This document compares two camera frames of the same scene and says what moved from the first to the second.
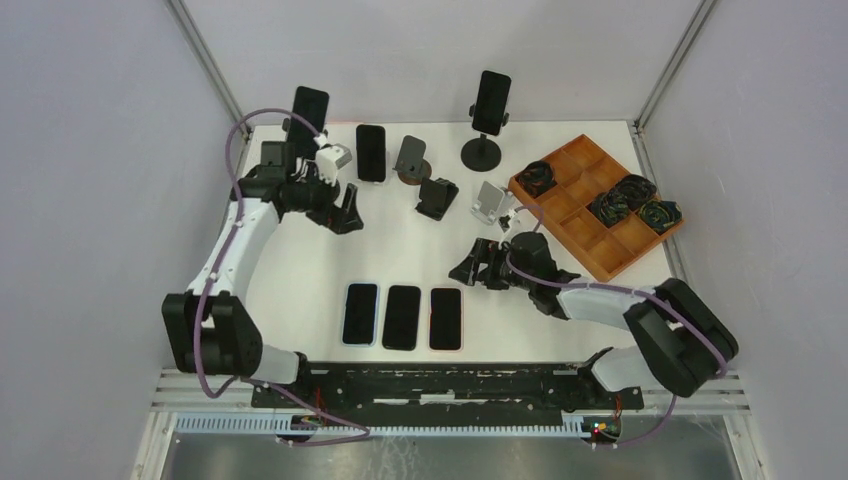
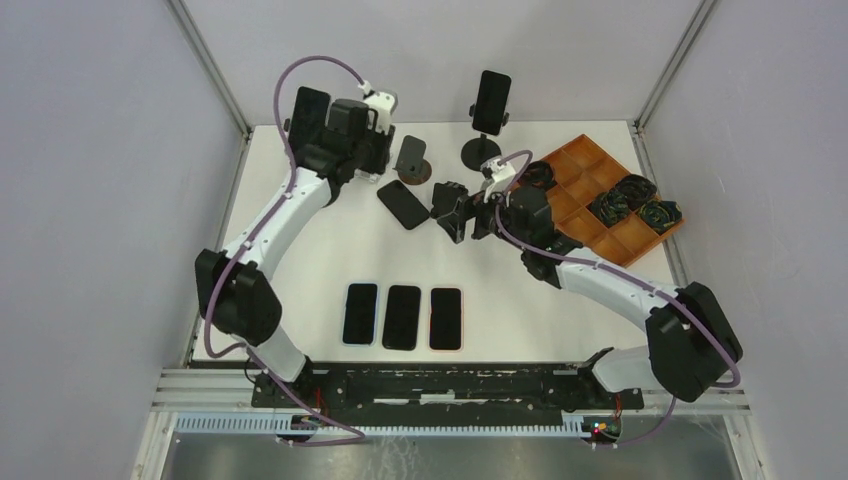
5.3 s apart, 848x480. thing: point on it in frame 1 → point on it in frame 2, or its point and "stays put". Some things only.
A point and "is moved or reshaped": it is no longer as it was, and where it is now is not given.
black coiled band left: [537, 177] stays put
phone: [446, 319] stays put
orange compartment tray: [600, 211] stays put
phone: [360, 315] stays put
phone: [312, 105] stays put
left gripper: [343, 219] → [379, 164]
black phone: [371, 152] is moved or reshaped
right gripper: [484, 251] → [473, 207]
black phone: [402, 318] stays put
